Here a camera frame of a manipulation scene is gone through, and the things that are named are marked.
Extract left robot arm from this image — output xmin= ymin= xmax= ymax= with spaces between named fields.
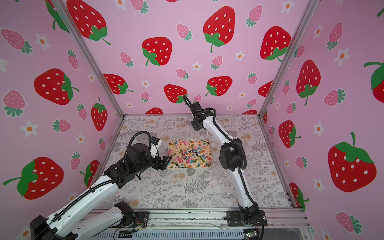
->
xmin=30 ymin=131 xmax=172 ymax=240

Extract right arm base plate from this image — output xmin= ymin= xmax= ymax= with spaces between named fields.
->
xmin=224 ymin=211 xmax=268 ymax=227

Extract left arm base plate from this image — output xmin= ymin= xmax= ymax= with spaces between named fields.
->
xmin=111 ymin=211 xmax=150 ymax=228

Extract aluminium front rail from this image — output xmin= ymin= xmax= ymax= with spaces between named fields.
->
xmin=68 ymin=208 xmax=313 ymax=240

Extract floral rectangular tray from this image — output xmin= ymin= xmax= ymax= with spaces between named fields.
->
xmin=166 ymin=139 xmax=213 ymax=169

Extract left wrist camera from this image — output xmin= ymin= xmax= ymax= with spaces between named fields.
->
xmin=150 ymin=137 xmax=162 ymax=158

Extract candies on tray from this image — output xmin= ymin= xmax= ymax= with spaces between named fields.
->
xmin=169 ymin=141 xmax=211 ymax=168

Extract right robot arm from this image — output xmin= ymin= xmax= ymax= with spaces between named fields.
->
xmin=183 ymin=95 xmax=266 ymax=228

